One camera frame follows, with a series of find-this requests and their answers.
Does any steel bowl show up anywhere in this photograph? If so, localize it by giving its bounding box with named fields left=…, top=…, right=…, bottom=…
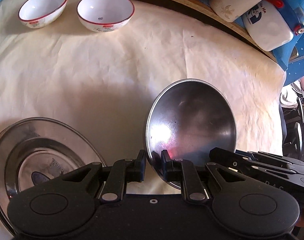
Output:
left=145, top=79, right=237, bottom=177

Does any small steel plate with sticker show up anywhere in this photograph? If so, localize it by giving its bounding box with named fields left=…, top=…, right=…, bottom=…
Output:
left=0, top=117, right=106, bottom=236

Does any white red-rimmed bowl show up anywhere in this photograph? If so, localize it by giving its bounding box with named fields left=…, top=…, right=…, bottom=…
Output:
left=77, top=0, right=135, bottom=32
left=18, top=0, right=68, bottom=29

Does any cream paper table cover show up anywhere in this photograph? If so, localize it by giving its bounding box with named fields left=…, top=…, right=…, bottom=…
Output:
left=0, top=0, right=286, bottom=164

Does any white blue water jug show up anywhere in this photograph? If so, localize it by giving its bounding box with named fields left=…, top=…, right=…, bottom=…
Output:
left=242, top=0, right=304, bottom=51

